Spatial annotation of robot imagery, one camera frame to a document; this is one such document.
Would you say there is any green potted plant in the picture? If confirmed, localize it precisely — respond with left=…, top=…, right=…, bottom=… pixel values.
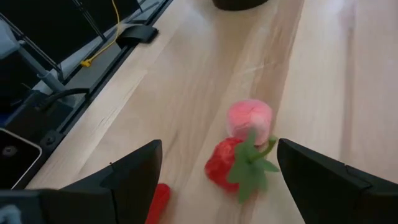
left=211, top=0, right=270, bottom=12

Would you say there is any black flat panel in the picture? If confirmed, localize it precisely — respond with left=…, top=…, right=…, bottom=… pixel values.
left=0, top=0, right=142, bottom=74

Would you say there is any pink toy peach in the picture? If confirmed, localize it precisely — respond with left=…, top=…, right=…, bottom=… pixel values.
left=226, top=98, right=274, bottom=146

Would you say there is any thin yellow cable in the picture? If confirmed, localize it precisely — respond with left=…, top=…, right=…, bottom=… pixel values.
left=80, top=0, right=121, bottom=68

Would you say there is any small toy strawberry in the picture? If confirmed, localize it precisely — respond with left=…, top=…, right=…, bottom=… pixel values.
left=204, top=130, right=280, bottom=205
left=144, top=182, right=172, bottom=224

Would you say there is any grey metal tube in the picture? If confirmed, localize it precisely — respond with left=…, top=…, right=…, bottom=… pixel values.
left=17, top=39, right=81, bottom=108

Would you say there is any black table edge bracket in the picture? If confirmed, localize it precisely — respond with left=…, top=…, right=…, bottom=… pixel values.
left=115, top=24, right=159, bottom=47

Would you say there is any short black cable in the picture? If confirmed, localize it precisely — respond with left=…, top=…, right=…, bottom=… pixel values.
left=39, top=88, right=91, bottom=111

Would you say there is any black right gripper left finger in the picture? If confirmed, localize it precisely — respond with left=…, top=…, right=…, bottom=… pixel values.
left=0, top=139, right=163, bottom=224

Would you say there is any black white-edged device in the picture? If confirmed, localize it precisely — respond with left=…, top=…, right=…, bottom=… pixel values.
left=0, top=127, right=44, bottom=190

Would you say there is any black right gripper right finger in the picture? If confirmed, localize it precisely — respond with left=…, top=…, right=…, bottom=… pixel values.
left=276, top=138, right=398, bottom=224

